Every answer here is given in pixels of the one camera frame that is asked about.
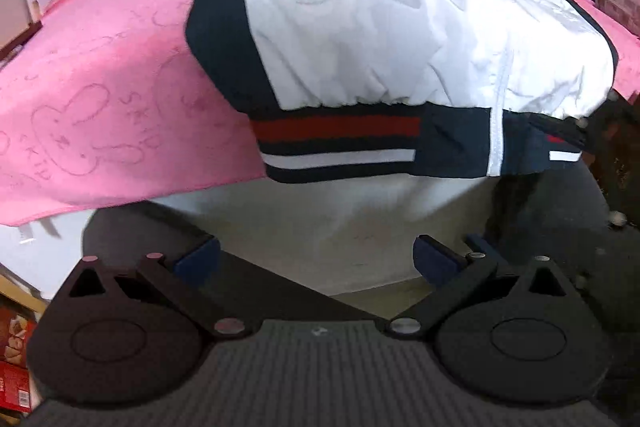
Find red snack box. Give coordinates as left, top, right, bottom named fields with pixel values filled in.
left=0, top=304, right=41, bottom=413

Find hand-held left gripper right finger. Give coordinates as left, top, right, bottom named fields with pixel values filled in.
left=385, top=234, right=583, bottom=340

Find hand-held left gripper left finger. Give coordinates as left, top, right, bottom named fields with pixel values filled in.
left=67, top=234, right=253, bottom=340

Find pink blanket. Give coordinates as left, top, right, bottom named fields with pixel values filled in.
left=0, top=0, right=640, bottom=228

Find navy and white jacket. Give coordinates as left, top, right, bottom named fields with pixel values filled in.
left=185, top=0, right=621, bottom=184

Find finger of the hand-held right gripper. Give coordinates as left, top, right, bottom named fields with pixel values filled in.
left=527, top=112, right=593, bottom=155

